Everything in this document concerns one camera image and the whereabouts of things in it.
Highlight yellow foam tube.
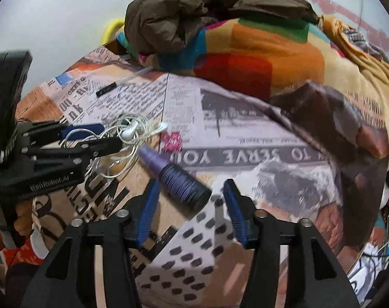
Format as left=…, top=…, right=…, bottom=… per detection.
left=101, top=18, right=126, bottom=46

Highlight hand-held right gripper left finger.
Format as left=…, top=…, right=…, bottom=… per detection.
left=19, top=180, right=161, bottom=308

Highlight pink wrapper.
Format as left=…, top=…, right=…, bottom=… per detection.
left=162, top=132, right=184, bottom=153

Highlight beige fleece blanket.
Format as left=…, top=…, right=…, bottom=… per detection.
left=319, top=14, right=389, bottom=206

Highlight person's left leg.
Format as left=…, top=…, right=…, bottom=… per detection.
left=2, top=261, right=42, bottom=308

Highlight brown puffer jacket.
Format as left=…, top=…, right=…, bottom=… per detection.
left=124, top=0, right=320, bottom=59

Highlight newspaper printed blanket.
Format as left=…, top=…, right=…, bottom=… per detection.
left=15, top=46, right=389, bottom=308

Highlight purple spray bottle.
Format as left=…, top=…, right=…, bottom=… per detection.
left=139, top=145, right=212, bottom=213

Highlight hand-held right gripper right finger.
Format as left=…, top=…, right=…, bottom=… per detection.
left=223, top=179, right=362, bottom=308

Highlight black capped pen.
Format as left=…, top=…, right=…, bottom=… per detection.
left=96, top=66, right=155, bottom=97

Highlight colourful checkered blanket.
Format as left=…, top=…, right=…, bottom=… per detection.
left=117, top=17, right=330, bottom=98

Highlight person's left hand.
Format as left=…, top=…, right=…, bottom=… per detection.
left=15, top=197, right=34, bottom=236

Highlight white wired earphones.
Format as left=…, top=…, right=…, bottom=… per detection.
left=59, top=113, right=169, bottom=180

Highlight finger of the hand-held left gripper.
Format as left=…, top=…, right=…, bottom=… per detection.
left=31, top=136, right=124, bottom=168
left=19, top=122, right=106, bottom=142

